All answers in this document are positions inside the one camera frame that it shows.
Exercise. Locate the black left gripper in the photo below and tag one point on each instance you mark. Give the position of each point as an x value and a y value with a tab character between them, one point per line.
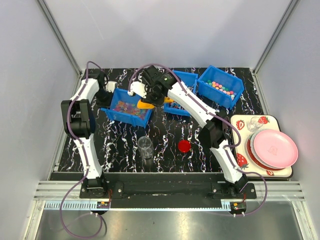
105	104

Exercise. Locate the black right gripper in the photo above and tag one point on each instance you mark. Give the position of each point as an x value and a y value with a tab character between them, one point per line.
147	100

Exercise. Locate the blue bin with star candies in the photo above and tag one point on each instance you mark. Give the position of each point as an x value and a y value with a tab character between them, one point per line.
123	108

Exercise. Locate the yellow plastic scoop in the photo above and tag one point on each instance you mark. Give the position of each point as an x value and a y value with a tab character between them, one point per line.
149	106

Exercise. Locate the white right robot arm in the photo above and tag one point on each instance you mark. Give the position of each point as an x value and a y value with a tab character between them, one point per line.
212	134

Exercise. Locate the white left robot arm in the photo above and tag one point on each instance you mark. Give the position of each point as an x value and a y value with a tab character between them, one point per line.
80	125

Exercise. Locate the blue bin with flower candies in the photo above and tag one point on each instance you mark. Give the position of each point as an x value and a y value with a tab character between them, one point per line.
220	87

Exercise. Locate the clear plastic jar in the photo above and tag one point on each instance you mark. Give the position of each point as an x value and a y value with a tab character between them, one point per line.
145	147

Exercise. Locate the red jar lid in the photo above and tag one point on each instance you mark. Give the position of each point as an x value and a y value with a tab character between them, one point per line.
184	146

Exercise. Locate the strawberry print tray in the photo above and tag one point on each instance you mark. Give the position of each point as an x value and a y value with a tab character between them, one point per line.
242	158

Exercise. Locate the clear glass cup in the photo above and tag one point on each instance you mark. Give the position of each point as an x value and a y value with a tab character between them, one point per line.
254	124

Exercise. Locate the red plate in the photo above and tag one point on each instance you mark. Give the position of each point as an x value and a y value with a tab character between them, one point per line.
255	160

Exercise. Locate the pink plate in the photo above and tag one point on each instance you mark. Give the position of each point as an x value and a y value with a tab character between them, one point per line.
274	148

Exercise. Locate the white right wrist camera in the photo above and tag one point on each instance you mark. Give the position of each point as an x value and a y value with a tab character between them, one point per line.
137	88

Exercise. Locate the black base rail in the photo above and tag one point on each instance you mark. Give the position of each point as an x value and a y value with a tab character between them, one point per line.
166	190

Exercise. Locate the aluminium corner post left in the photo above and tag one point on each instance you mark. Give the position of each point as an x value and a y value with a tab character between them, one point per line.
44	8

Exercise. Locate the aluminium corner post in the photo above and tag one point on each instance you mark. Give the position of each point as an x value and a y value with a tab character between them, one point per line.
44	8
276	33

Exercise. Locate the aluminium corner post right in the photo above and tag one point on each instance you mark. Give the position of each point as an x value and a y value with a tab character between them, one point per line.
276	33

